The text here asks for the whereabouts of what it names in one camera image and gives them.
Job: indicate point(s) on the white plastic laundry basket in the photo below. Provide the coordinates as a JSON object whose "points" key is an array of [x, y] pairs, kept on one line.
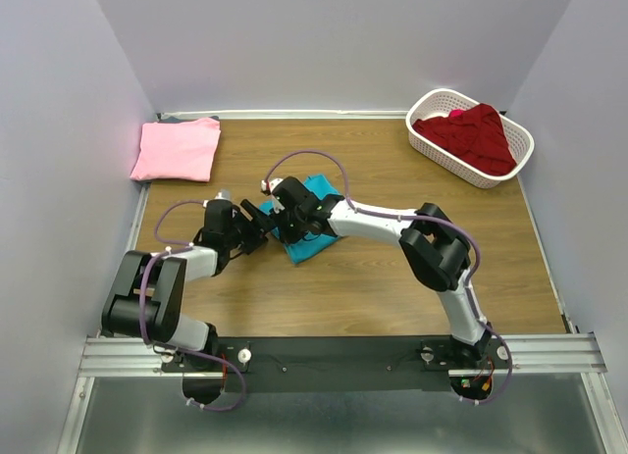
{"points": [[442, 101]]}

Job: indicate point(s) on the aluminium table frame rail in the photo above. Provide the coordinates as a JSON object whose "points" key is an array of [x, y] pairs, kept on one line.
{"points": [[123, 357]]}

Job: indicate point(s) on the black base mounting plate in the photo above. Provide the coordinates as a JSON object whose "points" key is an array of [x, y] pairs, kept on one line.
{"points": [[354, 363]]}

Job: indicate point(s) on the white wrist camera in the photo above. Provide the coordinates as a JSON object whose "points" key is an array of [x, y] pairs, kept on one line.
{"points": [[222, 194], [273, 204]]}

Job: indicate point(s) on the teal t-shirt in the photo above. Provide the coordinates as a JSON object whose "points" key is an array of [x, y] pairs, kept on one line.
{"points": [[312, 244]]}

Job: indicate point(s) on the dark folded t-shirt underneath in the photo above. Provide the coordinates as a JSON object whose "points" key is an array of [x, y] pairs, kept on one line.
{"points": [[177, 120]]}

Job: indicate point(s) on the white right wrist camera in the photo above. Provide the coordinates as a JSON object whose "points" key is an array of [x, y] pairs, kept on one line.
{"points": [[273, 204]]}

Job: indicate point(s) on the dark red t-shirt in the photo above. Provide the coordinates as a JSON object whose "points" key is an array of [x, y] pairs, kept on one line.
{"points": [[476, 138]]}

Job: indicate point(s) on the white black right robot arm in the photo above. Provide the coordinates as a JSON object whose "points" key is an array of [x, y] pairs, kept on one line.
{"points": [[436, 250]]}

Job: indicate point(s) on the magenta garment in basket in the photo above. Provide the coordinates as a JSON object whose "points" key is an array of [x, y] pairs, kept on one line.
{"points": [[456, 113]]}

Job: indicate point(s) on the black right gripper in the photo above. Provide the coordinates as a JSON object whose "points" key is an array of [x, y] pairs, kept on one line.
{"points": [[287, 236]]}

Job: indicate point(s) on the folded pink t-shirt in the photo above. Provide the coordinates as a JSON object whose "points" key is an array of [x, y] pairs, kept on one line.
{"points": [[183, 151]]}

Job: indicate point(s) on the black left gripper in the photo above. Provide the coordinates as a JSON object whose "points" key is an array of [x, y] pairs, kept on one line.
{"points": [[258, 226]]}

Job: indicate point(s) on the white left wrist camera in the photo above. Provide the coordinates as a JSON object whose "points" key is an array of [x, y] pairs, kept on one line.
{"points": [[222, 194]]}

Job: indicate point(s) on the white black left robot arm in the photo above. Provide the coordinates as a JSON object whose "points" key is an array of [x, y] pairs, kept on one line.
{"points": [[146, 296]]}

